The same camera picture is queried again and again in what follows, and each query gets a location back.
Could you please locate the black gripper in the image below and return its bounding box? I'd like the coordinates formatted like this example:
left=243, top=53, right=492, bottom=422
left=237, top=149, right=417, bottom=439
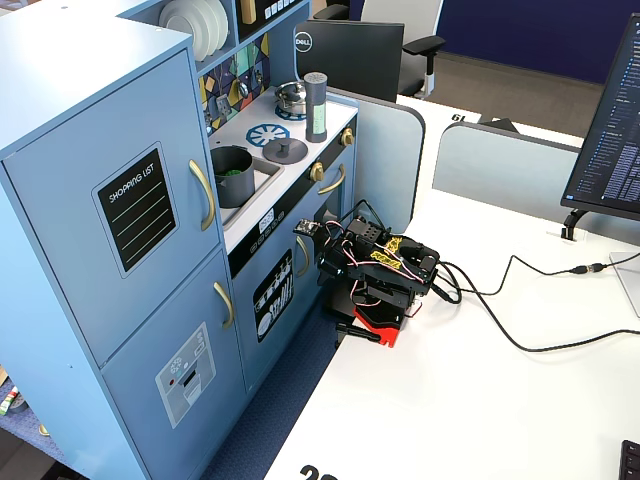
left=315, top=219, right=387, bottom=292

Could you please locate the gray salt shaker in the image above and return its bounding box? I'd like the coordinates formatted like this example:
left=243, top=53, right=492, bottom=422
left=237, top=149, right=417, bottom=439
left=303, top=71, right=330, bottom=144

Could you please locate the black table clamp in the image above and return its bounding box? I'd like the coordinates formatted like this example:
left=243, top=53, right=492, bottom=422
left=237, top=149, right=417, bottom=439
left=335, top=322, right=382, bottom=345

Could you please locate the blue oven door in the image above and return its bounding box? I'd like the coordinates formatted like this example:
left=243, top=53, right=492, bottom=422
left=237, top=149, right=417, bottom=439
left=317, top=149, right=359, bottom=239

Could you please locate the blue dishwasher door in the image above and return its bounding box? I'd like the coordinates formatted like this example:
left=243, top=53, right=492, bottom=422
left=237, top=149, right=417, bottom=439
left=230, top=199, right=321, bottom=399

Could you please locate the gray pot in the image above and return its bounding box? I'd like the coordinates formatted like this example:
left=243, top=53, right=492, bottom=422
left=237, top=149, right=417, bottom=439
left=209, top=144, right=257, bottom=210

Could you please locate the gray pot lid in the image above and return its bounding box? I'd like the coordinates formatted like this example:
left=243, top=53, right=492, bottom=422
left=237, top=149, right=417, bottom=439
left=262, top=137, right=310, bottom=165

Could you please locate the gray desk divider panel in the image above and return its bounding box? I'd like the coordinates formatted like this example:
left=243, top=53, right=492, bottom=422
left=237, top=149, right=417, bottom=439
left=432, top=121, right=640, bottom=247
left=327, top=87, right=426, bottom=236

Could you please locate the steel pot with lid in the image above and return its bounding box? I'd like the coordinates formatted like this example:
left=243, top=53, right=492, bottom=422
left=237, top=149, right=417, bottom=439
left=274, top=81, right=308, bottom=117

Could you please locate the blue freezer door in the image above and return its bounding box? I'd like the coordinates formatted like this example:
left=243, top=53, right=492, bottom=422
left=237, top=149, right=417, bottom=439
left=101, top=247, right=250, bottom=480

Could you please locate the steel spatula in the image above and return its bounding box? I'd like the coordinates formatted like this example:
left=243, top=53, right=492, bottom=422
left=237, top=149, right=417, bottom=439
left=215, top=74, right=232, bottom=119

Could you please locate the black Dell monitor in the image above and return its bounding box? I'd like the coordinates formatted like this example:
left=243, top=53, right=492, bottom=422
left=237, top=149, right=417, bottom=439
left=293, top=19, right=405, bottom=105

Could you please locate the white black office chair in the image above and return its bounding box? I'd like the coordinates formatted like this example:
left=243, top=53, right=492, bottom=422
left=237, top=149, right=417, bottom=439
left=327, top=0, right=447, bottom=100

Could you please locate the white plate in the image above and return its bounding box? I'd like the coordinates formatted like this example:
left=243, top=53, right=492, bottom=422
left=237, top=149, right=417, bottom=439
left=158, top=0, right=207, bottom=62
left=214, top=0, right=231, bottom=49
left=192, top=0, right=222, bottom=54

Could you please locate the blue fridge door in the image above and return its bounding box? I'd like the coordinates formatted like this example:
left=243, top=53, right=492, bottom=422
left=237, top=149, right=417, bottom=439
left=1, top=48, right=225, bottom=369

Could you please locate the gray flat monitor base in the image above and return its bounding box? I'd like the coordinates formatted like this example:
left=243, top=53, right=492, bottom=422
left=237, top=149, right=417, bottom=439
left=608, top=249, right=640, bottom=319

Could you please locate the monitor showing code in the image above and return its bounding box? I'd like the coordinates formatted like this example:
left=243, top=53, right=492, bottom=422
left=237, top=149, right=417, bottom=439
left=559, top=12, right=640, bottom=222

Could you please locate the blue toy kitchen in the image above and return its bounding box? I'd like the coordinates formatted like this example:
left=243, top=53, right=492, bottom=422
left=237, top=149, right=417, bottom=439
left=0, top=0, right=360, bottom=480

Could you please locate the black keyboard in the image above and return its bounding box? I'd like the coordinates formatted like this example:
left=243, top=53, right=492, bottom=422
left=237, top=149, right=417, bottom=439
left=618, top=439, right=640, bottom=480

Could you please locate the gold dishwasher handle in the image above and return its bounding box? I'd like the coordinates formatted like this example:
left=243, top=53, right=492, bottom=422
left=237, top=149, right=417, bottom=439
left=295, top=235, right=311, bottom=279

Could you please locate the red robot base mount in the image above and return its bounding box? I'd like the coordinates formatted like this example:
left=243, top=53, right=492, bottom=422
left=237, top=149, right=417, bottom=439
left=353, top=305, right=404, bottom=350

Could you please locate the thin black camera cable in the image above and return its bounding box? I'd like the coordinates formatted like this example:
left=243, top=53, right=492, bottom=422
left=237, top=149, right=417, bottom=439
left=342, top=198, right=391, bottom=236

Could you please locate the gold oven handle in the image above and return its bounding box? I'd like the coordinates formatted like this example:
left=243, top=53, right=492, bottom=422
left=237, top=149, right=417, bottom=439
left=317, top=163, right=347, bottom=196

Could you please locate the gold freezer handle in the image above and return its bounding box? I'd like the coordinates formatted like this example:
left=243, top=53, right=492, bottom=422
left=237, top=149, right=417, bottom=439
left=213, top=281, right=236, bottom=330

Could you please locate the gold fridge handle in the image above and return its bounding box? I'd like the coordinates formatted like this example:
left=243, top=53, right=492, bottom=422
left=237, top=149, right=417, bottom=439
left=188, top=158, right=217, bottom=232

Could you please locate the thick black power cable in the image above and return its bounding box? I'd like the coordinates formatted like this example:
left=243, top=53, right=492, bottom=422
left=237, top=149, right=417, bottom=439
left=434, top=259, right=640, bottom=354

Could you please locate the black USB cable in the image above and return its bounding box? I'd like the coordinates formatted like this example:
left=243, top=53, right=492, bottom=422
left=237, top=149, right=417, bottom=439
left=439, top=254, right=612, bottom=306

